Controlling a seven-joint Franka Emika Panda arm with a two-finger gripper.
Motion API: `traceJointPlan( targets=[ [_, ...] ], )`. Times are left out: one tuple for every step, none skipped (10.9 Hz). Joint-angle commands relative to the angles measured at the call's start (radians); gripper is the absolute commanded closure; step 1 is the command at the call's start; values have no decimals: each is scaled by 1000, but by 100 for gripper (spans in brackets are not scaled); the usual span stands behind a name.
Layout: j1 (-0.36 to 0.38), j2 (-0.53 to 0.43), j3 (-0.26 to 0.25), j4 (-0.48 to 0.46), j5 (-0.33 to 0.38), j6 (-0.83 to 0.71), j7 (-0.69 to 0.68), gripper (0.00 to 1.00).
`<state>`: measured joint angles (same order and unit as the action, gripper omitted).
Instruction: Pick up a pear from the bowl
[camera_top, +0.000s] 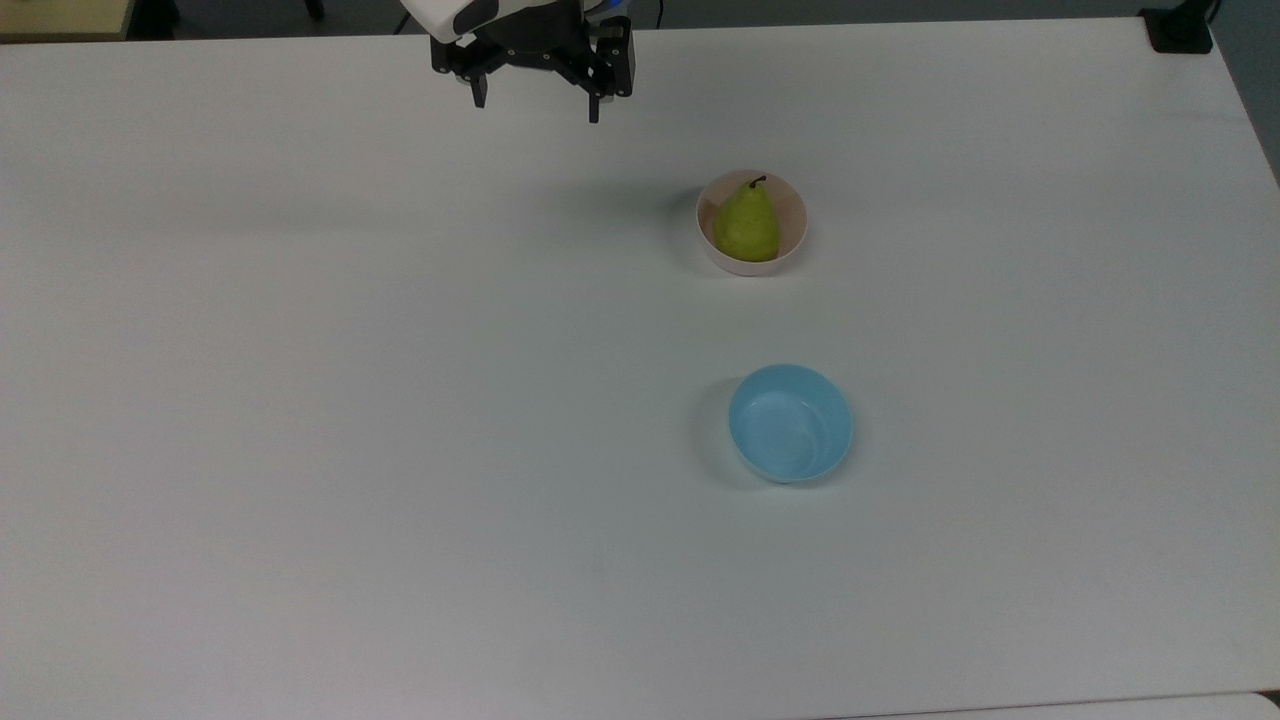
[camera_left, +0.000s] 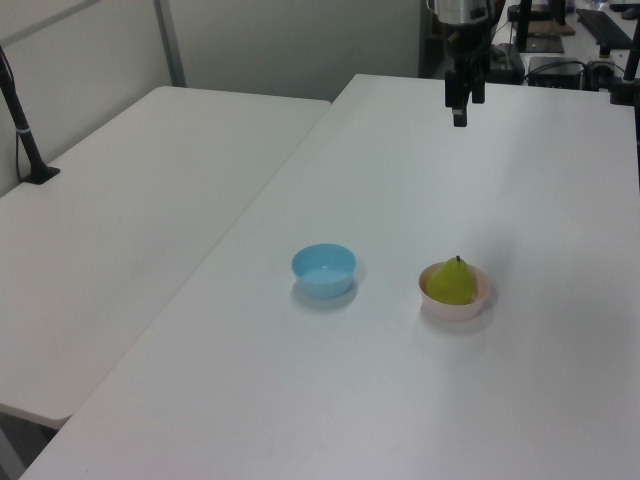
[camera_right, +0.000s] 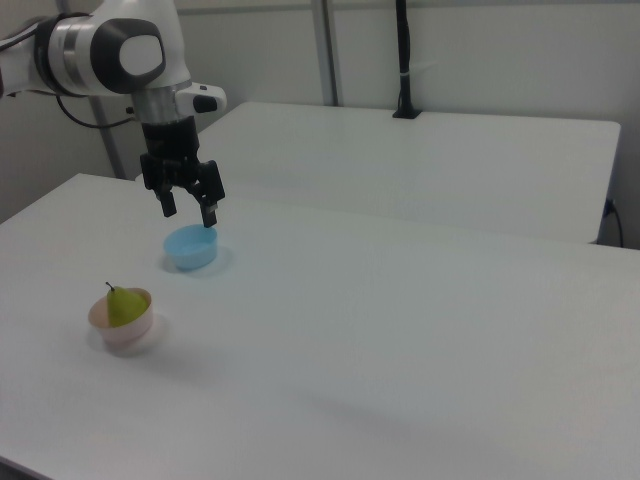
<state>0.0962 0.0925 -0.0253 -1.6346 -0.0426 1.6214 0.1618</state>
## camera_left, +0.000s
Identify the pink plastic bowl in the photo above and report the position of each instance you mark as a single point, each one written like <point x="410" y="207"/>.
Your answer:
<point x="450" y="311"/>

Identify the blue plastic bowl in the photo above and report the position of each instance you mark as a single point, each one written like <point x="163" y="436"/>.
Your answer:
<point x="325" y="277"/>

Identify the black monitor stand pole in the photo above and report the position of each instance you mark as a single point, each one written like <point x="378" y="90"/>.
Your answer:
<point x="524" y="25"/>

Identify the grey partition post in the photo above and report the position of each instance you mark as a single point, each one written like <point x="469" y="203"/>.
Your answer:
<point x="170" y="45"/>

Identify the yellow-green pear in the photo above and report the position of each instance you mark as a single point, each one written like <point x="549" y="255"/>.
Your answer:
<point x="451" y="285"/>

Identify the black pole with white band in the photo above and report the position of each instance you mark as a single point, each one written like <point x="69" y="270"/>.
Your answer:
<point x="22" y="135"/>

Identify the black equipment box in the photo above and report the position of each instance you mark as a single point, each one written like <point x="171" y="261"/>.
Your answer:
<point x="555" y="70"/>

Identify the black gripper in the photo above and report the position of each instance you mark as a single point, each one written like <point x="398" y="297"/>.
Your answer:
<point x="467" y="45"/>

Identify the black clamp pole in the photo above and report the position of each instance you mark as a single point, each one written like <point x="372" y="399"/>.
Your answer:
<point x="625" y="85"/>

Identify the black keyboard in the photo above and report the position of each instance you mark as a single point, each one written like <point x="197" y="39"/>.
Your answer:
<point x="602" y="25"/>

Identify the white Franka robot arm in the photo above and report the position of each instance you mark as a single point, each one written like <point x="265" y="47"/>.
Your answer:
<point x="459" y="10"/>

